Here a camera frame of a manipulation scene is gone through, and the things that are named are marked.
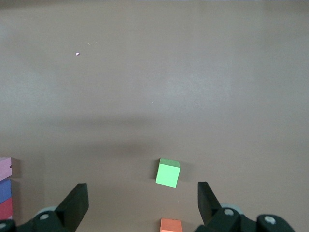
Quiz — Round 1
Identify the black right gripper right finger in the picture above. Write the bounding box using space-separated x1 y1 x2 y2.
194 181 297 232

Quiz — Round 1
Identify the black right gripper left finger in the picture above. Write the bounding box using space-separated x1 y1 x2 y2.
0 183 89 232

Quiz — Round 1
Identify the red foam block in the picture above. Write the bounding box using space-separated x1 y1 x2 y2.
0 197 14 220

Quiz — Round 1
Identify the purple foam block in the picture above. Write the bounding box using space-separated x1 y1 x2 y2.
0 179 13 203

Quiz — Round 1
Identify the pink foam block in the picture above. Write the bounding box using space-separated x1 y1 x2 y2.
0 157 21 181

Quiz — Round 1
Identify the orange foam block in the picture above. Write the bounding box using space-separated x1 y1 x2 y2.
160 217 183 232

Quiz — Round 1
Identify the green foam block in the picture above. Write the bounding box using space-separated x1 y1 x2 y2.
155 158 181 188

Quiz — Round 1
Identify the table cover sheet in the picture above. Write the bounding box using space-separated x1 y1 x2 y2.
0 0 309 232

